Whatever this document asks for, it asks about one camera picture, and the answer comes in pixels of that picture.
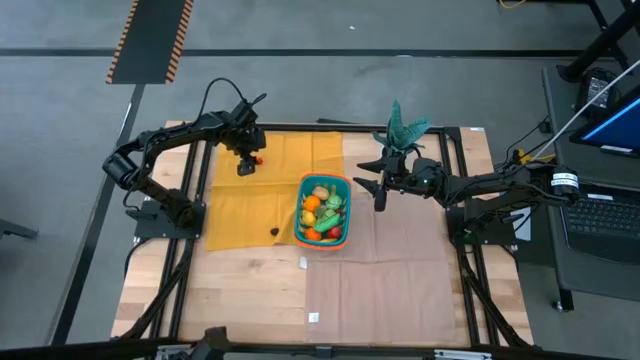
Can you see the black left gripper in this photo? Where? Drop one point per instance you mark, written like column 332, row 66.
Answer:
column 242, row 137

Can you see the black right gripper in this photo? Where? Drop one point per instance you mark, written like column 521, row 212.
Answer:
column 415, row 180

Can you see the green toy cabbage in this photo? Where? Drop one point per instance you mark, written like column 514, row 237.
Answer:
column 334, row 201

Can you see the tan toy potato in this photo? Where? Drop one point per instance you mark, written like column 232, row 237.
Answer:
column 320, row 192

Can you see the orange toy tangerine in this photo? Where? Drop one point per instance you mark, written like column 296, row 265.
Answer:
column 312, row 203

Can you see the red toy tomato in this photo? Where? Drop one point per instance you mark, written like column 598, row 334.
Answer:
column 334, row 232

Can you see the yellow toy lemon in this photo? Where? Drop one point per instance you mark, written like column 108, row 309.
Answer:
column 308, row 218

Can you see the yellow toy corn cob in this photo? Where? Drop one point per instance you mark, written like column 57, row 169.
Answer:
column 327, row 240

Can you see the orange toy pumpkin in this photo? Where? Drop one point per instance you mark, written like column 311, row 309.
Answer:
column 313, row 234

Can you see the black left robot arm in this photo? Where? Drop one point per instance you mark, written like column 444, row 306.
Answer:
column 165, row 145

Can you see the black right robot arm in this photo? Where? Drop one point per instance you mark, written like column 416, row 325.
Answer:
column 500, row 187

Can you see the teal basket orange rim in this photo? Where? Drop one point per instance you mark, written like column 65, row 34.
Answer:
column 345, row 210

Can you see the snake plant in white pot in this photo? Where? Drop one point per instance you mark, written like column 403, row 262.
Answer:
column 402, row 130

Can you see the yellow cloth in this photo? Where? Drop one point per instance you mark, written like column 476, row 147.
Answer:
column 240, row 215

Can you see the small dark brown toy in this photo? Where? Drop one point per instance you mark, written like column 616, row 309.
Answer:
column 274, row 231

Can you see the small white cloth tag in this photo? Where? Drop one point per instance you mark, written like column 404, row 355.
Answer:
column 302, row 262

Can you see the pink cloth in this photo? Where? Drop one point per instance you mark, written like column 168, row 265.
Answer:
column 390, row 300

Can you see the white printed cloth label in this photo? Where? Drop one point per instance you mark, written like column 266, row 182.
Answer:
column 313, row 317

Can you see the black orange hazard floor mat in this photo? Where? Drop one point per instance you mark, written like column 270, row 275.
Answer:
column 150, row 40

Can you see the person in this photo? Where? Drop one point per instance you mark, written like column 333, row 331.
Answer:
column 215, row 342

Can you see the thin white rod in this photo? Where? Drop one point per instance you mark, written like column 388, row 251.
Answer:
column 565, row 131

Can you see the black laptop keyboard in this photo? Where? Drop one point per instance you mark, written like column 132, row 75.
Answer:
column 600, row 215

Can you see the black power adapter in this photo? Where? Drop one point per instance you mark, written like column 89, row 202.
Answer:
column 596, row 92

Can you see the laptop computer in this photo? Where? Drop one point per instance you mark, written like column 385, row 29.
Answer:
column 590, row 280

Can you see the black furniture leg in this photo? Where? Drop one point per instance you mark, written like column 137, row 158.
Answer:
column 15, row 230

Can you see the monitor with blue screen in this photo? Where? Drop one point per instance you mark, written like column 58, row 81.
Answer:
column 615, row 125

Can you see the black stand pole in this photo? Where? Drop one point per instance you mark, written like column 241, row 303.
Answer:
column 600, row 45

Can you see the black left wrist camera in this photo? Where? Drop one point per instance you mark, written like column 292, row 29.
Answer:
column 245, row 111

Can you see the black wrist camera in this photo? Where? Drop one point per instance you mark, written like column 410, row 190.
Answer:
column 245, row 111
column 424, row 170

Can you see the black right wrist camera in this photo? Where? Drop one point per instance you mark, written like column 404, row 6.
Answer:
column 424, row 170

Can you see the black table frame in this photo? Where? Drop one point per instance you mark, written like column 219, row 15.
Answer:
column 460, row 135

